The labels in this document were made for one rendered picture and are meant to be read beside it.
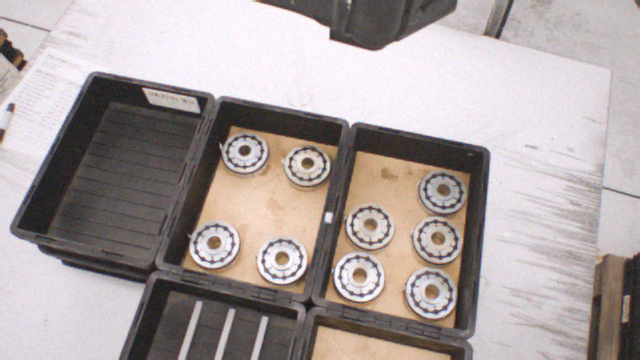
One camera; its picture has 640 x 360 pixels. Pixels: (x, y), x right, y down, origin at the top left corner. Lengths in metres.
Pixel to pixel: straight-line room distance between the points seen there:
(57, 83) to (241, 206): 0.71
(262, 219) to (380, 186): 0.27
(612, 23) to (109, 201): 2.45
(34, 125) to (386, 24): 1.16
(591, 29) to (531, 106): 1.38
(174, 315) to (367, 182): 0.49
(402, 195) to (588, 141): 0.59
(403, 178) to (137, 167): 0.60
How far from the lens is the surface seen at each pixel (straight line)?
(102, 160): 1.24
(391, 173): 1.14
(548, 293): 1.29
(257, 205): 1.10
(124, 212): 1.16
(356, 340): 1.02
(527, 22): 2.72
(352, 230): 1.04
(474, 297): 0.98
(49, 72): 1.62
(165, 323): 1.07
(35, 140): 1.50
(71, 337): 1.27
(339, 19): 0.57
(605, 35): 2.84
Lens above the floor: 1.84
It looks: 65 degrees down
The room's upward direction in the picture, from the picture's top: 2 degrees clockwise
